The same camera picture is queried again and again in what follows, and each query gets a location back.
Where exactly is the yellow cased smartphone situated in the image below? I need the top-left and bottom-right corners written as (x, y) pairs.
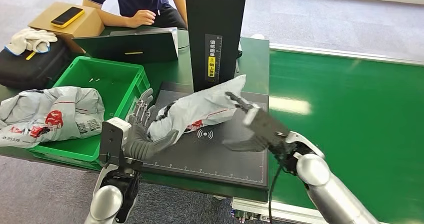
top-left (50, 6), bottom-right (86, 29)

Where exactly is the brown cardboard box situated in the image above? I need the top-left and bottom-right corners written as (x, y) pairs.
top-left (28, 1), bottom-right (106, 54)

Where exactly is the green plastic crate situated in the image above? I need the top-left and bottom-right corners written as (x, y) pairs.
top-left (26, 55), bottom-right (151, 171)

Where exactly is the person's right hand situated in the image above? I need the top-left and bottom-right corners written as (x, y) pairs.
top-left (127, 9), bottom-right (157, 28)

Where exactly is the aluminium conveyor side rail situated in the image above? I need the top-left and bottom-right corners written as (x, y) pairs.
top-left (268, 43), bottom-right (424, 67)
top-left (230, 198), bottom-right (321, 224)

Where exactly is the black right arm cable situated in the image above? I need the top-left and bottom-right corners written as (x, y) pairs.
top-left (267, 164), bottom-right (282, 224)

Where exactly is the black hard case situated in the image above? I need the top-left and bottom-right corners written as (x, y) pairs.
top-left (0, 38), bottom-right (70, 91)

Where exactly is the small grey courier package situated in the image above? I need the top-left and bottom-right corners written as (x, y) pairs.
top-left (146, 74), bottom-right (248, 145)

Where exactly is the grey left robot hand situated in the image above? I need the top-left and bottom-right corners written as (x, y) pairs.
top-left (124, 88), bottom-right (180, 161)

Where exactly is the left wrist camera pale box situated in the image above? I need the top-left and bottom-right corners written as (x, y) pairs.
top-left (99, 117), bottom-right (143, 174)

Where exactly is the black inbound scanner machine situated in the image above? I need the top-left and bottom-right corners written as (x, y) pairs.
top-left (137, 0), bottom-right (270, 192)

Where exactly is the large grey courier package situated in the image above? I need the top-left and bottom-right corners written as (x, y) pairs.
top-left (0, 86), bottom-right (106, 149)

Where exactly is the right wrist camera pale box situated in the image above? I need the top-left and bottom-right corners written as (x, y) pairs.
top-left (242, 103), bottom-right (266, 127)

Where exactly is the white glove blue cuff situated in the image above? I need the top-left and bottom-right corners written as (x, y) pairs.
top-left (4, 28), bottom-right (59, 56)
top-left (31, 38), bottom-right (52, 54)

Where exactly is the dark laptop computer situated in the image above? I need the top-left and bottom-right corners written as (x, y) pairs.
top-left (72, 27), bottom-right (180, 64)

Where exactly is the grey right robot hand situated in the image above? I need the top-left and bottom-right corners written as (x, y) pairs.
top-left (222, 92), bottom-right (292, 152)

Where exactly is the wrist camera pale box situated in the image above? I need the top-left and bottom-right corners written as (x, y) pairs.
top-left (242, 103), bottom-right (266, 127)
top-left (99, 117), bottom-right (143, 174)

